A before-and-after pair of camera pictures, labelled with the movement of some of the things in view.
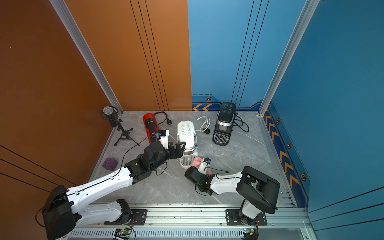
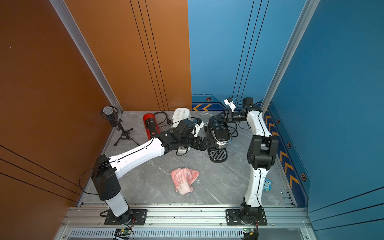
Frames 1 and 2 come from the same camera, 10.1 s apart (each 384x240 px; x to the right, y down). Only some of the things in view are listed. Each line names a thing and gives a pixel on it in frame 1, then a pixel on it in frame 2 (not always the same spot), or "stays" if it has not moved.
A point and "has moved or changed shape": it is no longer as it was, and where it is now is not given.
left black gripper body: [165, 155] → [192, 142]
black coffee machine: [224, 124] has moved or changed shape
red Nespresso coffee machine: [151, 124] stays
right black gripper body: [199, 187] → [236, 117]
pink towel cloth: [196, 162] → [183, 178]
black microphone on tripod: [110, 113] stays
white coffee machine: [186, 132] → [180, 114]
